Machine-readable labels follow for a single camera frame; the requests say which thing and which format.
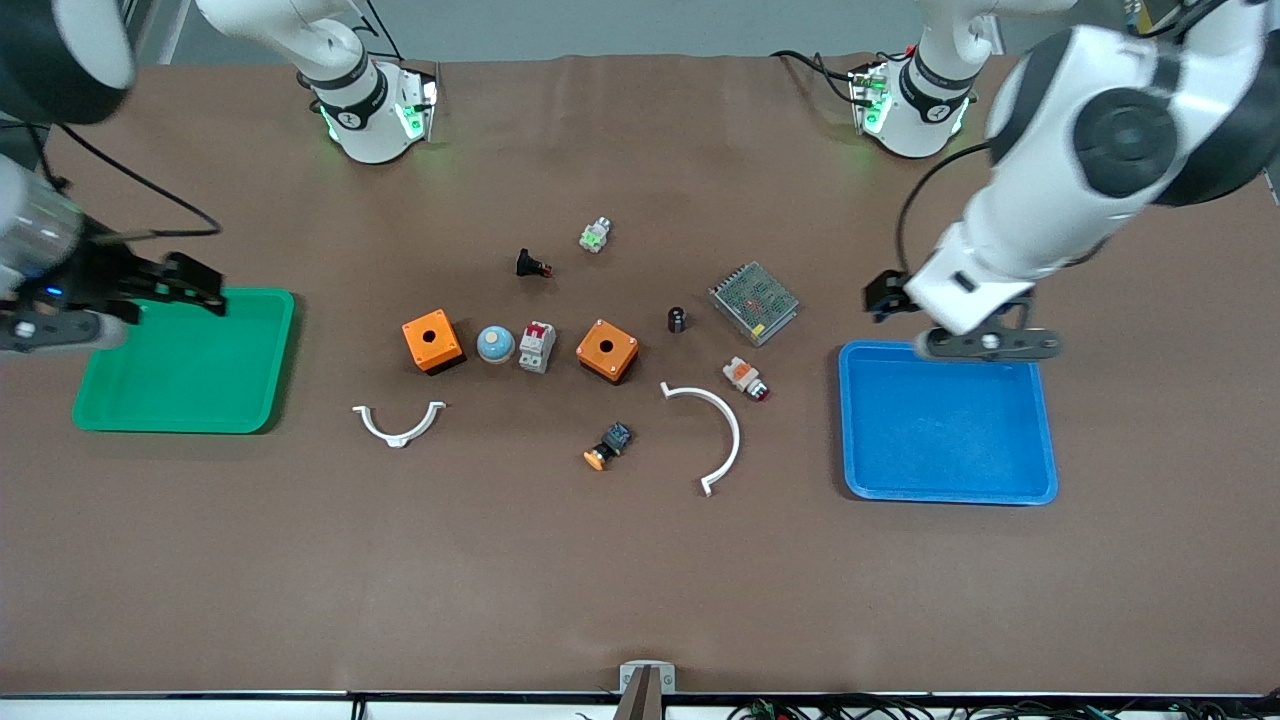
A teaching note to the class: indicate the orange white red indicator lamp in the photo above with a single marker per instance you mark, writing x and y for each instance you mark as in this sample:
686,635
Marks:
745,378

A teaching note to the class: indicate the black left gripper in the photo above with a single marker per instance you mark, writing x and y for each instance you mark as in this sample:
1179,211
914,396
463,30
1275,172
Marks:
884,295

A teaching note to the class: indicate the orange push button blue base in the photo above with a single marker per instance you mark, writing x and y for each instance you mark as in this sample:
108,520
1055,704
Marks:
609,446

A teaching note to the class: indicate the white red circuit breaker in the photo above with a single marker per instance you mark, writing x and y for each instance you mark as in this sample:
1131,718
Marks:
537,347

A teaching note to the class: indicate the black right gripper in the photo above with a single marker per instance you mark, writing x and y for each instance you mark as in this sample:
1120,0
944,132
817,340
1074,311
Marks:
100,275

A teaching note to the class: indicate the small white curved bracket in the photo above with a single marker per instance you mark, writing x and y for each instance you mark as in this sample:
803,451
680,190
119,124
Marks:
398,433

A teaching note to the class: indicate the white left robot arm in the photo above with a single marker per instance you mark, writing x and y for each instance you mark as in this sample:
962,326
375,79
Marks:
1050,200

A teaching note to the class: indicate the green plastic tray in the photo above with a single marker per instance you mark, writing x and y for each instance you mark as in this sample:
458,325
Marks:
185,362

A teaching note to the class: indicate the orange button box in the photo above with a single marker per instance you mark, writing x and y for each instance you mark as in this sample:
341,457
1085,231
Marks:
607,351
432,342

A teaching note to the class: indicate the blue dome button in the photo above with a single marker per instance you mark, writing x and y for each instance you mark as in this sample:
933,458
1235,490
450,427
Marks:
495,344

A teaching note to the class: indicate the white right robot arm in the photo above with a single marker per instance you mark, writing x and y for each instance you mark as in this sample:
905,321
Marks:
360,110

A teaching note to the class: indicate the blue plastic tray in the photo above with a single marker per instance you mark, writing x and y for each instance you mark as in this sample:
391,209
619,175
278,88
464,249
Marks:
945,425

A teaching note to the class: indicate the green white push button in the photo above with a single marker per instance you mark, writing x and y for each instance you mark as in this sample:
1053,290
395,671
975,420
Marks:
595,235

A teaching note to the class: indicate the large white curved bracket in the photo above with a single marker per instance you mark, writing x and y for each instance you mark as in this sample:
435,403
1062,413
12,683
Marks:
730,425

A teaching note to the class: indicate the black red switch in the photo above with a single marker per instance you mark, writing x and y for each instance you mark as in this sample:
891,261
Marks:
531,265

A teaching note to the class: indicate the metal mesh power supply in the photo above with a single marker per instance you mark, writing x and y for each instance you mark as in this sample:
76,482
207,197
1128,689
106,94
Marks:
754,303

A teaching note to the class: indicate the black cylindrical capacitor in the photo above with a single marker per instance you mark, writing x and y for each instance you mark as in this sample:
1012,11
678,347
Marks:
677,320

